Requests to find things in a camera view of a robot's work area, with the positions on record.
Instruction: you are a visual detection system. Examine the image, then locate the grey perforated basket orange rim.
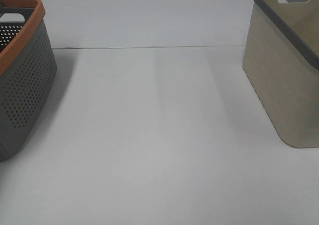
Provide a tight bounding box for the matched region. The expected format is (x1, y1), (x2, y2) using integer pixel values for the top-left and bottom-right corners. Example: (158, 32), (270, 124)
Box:
(0, 0), (57, 161)

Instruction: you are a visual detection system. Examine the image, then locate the beige basket grey rim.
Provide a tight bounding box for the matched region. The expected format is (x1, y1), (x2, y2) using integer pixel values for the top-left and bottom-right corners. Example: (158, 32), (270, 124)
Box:
(243, 0), (319, 148)

